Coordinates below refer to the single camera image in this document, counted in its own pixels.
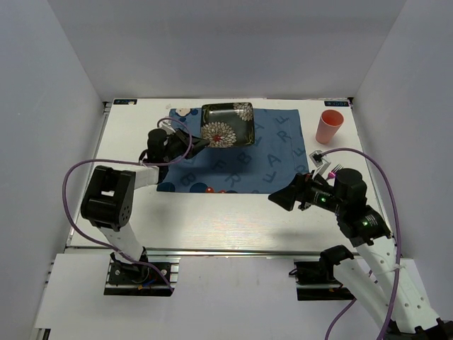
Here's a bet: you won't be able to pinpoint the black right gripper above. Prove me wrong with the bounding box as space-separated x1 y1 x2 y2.
268 169 345 214

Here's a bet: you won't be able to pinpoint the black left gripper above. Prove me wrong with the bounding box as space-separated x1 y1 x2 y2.
163 127 210 163

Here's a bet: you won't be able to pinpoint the black floral square plate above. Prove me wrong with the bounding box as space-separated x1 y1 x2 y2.
200 102 255 148

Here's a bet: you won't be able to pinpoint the blue cartoon print cloth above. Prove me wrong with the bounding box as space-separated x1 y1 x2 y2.
157 108 309 193

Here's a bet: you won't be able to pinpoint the pink plastic cup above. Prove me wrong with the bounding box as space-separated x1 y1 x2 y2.
315 110 344 145

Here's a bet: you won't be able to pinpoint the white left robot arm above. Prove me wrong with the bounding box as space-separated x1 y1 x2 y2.
81 128 210 283

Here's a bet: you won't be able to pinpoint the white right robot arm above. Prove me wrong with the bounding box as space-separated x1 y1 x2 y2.
268 169 452 339

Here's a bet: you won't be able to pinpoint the silver fork pink band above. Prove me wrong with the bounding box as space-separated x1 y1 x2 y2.
327 164 343 180

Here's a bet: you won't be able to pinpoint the left blue table label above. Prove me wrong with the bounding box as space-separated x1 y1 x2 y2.
113 98 137 106

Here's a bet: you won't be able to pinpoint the blue table label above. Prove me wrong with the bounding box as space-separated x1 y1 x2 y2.
113 98 137 106
324 101 350 107

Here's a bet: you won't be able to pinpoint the right blue table label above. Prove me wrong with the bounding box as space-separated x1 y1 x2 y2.
324 101 350 107

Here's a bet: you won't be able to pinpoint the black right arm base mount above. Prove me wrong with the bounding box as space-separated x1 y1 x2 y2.
288 261 354 301

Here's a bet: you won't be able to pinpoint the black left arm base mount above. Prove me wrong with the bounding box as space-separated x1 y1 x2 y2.
103 253 176 297

